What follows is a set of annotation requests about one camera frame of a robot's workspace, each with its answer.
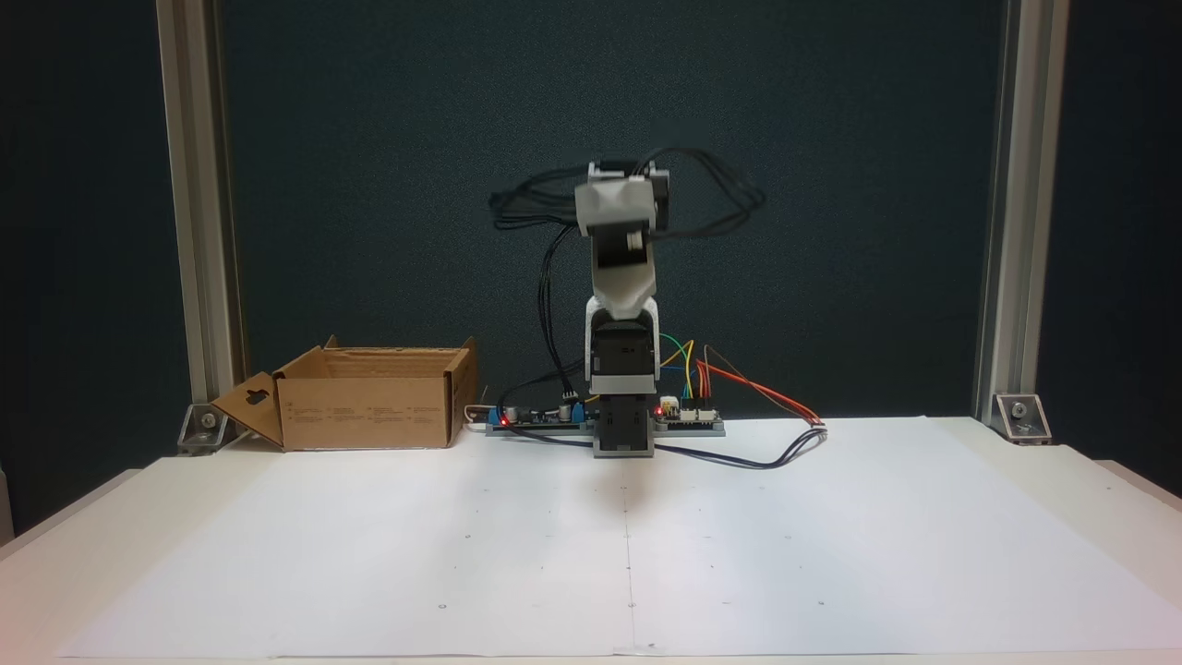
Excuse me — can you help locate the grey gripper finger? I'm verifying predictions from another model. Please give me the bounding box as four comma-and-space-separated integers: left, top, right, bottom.
591, 268, 658, 315

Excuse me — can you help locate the white circuit board with jumpers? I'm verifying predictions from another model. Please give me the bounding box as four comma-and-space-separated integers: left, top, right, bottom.
654, 395, 726, 437

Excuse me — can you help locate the blue circuit board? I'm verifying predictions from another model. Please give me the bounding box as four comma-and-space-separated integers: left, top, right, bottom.
487, 402, 597, 437

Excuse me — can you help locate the open cardboard box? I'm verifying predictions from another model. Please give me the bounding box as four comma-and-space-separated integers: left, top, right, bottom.
211, 335, 479, 453

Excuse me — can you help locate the black servo cable white plug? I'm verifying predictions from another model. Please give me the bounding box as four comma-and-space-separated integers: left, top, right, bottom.
499, 226, 592, 421

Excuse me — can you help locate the long black servo cable loop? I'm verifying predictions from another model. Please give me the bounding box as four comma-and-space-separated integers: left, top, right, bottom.
488, 168, 592, 234

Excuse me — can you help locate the yellow jumper wire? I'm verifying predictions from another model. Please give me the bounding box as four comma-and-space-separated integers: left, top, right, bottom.
659, 342, 695, 400

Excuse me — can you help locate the red orange wire bundle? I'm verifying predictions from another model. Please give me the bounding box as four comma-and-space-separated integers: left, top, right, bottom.
697, 346, 825, 426

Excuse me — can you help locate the thin black extension cable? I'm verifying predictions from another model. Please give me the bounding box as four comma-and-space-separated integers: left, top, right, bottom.
499, 420, 828, 470

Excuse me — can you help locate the aluminium frame post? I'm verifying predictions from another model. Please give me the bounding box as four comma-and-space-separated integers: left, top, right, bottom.
971, 0, 1072, 444
155, 0, 248, 453

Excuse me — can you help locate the metal corner bracket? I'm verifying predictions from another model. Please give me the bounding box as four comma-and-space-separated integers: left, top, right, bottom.
993, 393, 1054, 446
177, 402, 230, 456

